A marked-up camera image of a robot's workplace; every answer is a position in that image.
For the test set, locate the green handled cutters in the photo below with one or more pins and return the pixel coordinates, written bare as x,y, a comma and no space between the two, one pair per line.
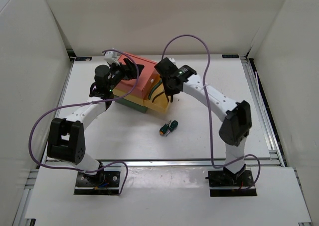
163,99

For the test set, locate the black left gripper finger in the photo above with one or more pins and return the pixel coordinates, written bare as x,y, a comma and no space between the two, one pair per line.
138,71
129,64

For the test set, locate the yellow drawer box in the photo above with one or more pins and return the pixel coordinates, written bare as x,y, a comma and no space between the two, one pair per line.
130,97

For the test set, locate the green drawer box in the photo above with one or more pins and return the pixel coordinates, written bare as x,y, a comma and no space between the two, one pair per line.
132,105

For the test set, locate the green handled pliers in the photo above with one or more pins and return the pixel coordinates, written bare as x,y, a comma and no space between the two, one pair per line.
153,90

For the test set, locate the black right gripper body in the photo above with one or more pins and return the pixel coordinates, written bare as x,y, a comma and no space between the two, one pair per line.
168,90

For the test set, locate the yellow drawer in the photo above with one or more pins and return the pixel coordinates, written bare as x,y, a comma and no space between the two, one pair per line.
161,108

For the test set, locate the red drawer box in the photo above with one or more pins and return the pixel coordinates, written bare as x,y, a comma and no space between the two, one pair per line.
144,81

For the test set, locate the orange tipped green screwdriver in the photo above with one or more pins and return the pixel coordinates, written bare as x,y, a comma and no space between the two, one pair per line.
164,129

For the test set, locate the left black table label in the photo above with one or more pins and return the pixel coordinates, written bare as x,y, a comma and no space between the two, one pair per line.
83,58

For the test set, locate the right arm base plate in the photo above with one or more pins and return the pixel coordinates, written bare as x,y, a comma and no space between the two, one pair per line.
221,185

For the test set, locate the small green screwdriver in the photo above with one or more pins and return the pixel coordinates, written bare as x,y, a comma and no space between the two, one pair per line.
172,127

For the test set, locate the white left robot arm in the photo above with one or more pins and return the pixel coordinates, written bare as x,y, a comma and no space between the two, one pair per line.
66,141

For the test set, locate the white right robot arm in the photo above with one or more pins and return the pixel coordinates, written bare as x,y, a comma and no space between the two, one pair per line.
235,116

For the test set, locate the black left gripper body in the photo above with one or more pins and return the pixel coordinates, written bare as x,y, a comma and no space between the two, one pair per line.
118,74

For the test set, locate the black table label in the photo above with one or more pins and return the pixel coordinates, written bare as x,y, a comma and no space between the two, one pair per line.
83,58
230,56

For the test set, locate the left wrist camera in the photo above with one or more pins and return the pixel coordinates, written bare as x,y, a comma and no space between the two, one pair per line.
111,57

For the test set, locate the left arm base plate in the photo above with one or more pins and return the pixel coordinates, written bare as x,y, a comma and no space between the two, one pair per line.
104,183

